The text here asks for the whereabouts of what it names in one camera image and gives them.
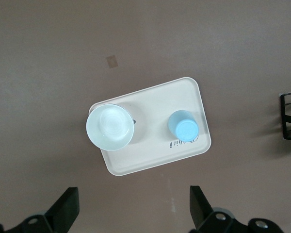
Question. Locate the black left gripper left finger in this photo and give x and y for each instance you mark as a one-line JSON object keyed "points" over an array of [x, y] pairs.
{"points": [[65, 208]]}

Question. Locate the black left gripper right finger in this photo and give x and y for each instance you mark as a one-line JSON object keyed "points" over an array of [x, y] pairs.
{"points": [[201, 208]]}

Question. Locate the light blue cup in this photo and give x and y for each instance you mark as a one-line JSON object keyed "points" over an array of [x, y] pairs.
{"points": [[184, 128]]}

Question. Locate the beige plastic tray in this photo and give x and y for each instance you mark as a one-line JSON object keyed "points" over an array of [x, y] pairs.
{"points": [[155, 150]]}

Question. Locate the white cup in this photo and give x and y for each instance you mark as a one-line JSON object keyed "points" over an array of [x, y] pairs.
{"points": [[109, 128]]}

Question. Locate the brown tape mark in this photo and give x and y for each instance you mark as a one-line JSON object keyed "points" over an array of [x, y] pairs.
{"points": [[112, 61]]}

